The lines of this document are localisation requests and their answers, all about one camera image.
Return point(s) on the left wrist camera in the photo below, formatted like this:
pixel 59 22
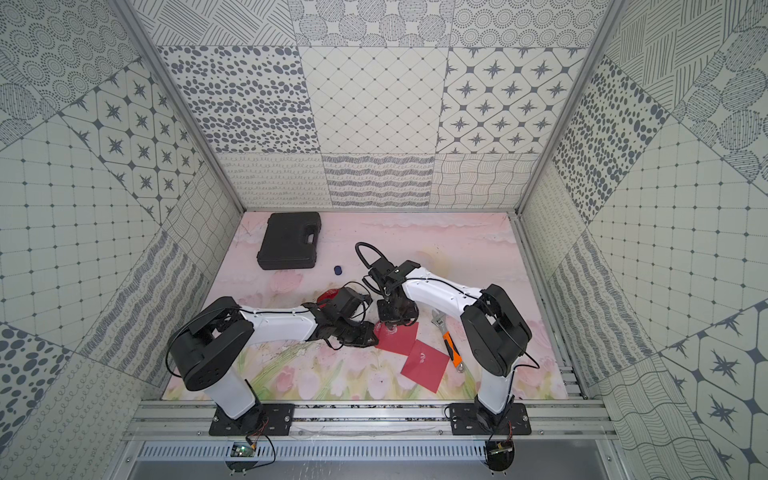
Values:
pixel 348 301

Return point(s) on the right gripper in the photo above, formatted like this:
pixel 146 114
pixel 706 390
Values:
pixel 384 317

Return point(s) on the orange adjustable wrench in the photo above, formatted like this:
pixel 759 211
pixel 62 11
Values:
pixel 439 320

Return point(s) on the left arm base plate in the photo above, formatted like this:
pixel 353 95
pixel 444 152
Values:
pixel 273 419

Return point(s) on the right circuit board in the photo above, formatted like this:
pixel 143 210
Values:
pixel 499 455

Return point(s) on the black plastic case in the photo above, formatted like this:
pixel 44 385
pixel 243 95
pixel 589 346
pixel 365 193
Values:
pixel 290 241

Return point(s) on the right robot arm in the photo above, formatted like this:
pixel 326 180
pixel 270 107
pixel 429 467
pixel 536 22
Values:
pixel 497 334

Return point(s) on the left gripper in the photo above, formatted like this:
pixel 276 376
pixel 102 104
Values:
pixel 360 334

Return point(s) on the circuit board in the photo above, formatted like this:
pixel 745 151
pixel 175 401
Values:
pixel 242 458
pixel 499 455

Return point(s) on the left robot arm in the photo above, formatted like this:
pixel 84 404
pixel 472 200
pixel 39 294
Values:
pixel 203 351

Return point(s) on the aluminium mounting rail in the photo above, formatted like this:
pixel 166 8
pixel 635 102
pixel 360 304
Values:
pixel 571 419

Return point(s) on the left circuit board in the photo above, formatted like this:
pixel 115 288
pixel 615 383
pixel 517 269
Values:
pixel 242 458

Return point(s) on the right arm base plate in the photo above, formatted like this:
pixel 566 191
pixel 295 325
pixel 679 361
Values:
pixel 469 419

